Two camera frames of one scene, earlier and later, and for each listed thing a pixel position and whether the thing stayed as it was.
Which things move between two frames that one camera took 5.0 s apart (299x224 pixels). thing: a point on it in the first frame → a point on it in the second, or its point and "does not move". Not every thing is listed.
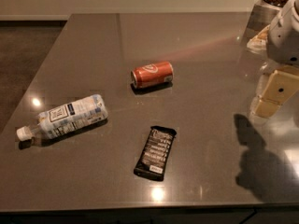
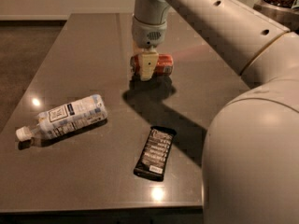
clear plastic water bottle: (66, 118) does not move
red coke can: (152, 74) → (164, 64)
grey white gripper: (284, 40) → (148, 34)
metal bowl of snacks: (266, 9) does not move
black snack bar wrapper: (155, 153) does not move
